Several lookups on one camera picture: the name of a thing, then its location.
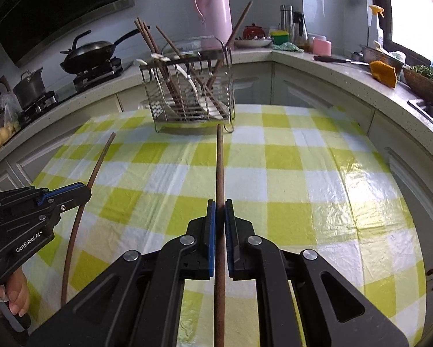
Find steel stock pot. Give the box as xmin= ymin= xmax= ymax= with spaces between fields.
xmin=13 ymin=67 xmax=46 ymax=110

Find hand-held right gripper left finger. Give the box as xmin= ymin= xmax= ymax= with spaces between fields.
xmin=26 ymin=200 xmax=216 ymax=347

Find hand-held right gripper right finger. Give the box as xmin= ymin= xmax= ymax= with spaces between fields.
xmin=222 ymin=199 xmax=408 ymax=347

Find black wok with lid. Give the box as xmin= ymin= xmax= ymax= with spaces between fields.
xmin=60 ymin=25 xmax=150 ymax=74

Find pink thermos jug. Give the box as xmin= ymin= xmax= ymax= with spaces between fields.
xmin=179 ymin=0 xmax=233 ymax=50

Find pink cup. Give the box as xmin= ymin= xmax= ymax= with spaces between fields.
xmin=312 ymin=39 xmax=333 ymax=56

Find green box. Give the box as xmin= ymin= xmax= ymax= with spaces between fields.
xmin=269 ymin=29 xmax=289 ymax=46

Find white packet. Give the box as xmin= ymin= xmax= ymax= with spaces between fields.
xmin=171 ymin=40 xmax=204 ymax=54

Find black range hood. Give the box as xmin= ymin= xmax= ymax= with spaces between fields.
xmin=0 ymin=0 xmax=135 ymax=67

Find steel colander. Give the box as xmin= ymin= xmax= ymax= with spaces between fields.
xmin=359 ymin=44 xmax=407 ymax=71

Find wicker basket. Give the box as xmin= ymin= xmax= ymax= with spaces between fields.
xmin=402 ymin=68 xmax=433 ymax=102

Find green vegetables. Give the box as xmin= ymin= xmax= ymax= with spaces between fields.
xmin=408 ymin=64 xmax=433 ymax=84

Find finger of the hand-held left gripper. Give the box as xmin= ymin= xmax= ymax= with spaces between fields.
xmin=49 ymin=187 xmax=93 ymax=218
xmin=36 ymin=183 xmax=86 ymax=204

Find white base cabinets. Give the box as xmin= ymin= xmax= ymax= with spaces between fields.
xmin=0 ymin=58 xmax=433 ymax=333

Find plate of food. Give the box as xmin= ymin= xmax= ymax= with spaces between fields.
xmin=234 ymin=36 xmax=273 ymax=48

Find window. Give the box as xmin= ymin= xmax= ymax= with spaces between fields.
xmin=368 ymin=0 xmax=433 ymax=91

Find black handled knife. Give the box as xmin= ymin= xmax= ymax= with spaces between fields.
xmin=313 ymin=55 xmax=369 ymax=66

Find metal wire utensil rack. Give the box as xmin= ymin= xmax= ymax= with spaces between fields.
xmin=140 ymin=36 xmax=236 ymax=134

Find person's left hand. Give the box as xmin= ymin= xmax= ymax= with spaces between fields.
xmin=0 ymin=270 xmax=31 ymax=317

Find black gas stove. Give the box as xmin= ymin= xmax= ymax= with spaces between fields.
xmin=17 ymin=58 xmax=134 ymax=125

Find red enamel pot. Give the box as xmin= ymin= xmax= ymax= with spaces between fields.
xmin=242 ymin=23 xmax=265 ymax=40

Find orange cloth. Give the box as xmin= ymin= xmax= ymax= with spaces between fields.
xmin=369 ymin=61 xmax=398 ymax=88

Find steel vacuum bottle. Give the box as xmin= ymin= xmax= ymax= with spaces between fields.
xmin=280 ymin=5 xmax=294 ymax=31

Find plastic bag of potatoes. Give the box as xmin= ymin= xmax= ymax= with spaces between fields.
xmin=0 ymin=110 xmax=22 ymax=161

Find green cloth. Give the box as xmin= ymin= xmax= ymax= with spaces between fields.
xmin=272 ymin=42 xmax=305 ymax=54

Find spray bottle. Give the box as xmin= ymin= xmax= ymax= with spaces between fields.
xmin=368 ymin=4 xmax=385 ymax=49

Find dark oil bottle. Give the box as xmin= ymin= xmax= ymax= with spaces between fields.
xmin=290 ymin=12 xmax=309 ymax=52

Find yellow checked tablecloth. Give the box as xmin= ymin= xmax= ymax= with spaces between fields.
xmin=28 ymin=104 xmax=427 ymax=347

